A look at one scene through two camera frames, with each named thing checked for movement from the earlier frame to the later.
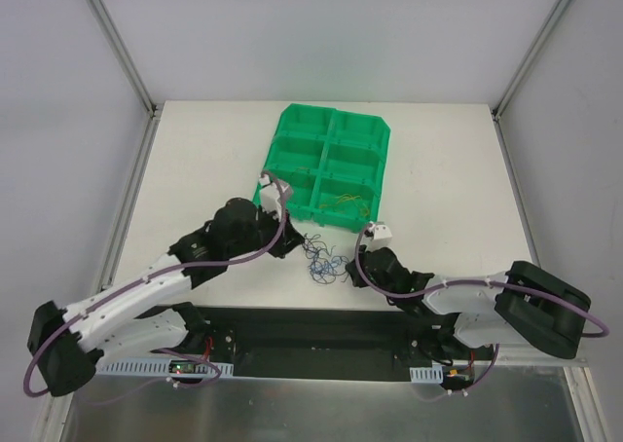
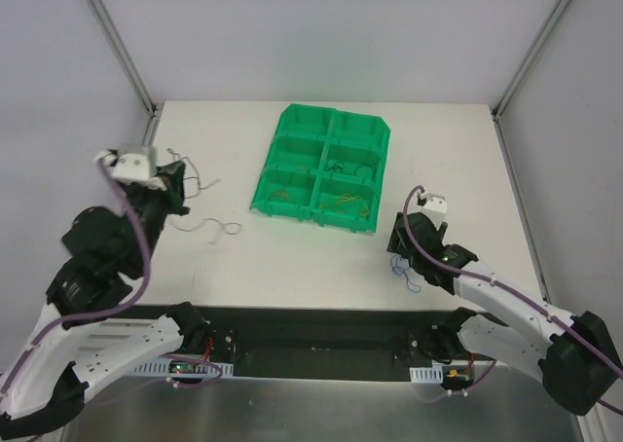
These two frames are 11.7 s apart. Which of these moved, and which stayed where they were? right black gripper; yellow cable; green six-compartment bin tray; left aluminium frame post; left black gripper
Moved: right black gripper; left black gripper
Stayed: yellow cable; left aluminium frame post; green six-compartment bin tray
